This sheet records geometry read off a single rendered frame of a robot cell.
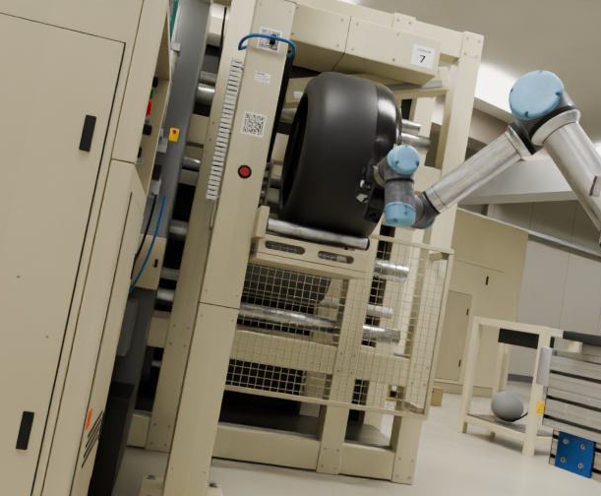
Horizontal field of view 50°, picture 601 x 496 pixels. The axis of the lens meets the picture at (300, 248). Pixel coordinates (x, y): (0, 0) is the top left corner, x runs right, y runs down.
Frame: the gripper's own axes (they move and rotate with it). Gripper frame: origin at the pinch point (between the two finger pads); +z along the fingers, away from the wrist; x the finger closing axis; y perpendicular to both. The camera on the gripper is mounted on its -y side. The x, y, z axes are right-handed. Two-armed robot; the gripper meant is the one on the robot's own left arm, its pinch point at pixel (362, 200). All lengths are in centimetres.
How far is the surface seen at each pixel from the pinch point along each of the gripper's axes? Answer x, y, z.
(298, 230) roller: 14.3, -8.3, 18.3
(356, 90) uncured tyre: 5.0, 37.3, 6.5
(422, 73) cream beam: -29, 69, 43
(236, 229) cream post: 33.0, -10.1, 26.3
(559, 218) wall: -608, 309, 852
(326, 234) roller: 5.4, -7.9, 18.2
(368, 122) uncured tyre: 0.9, 25.5, 2.2
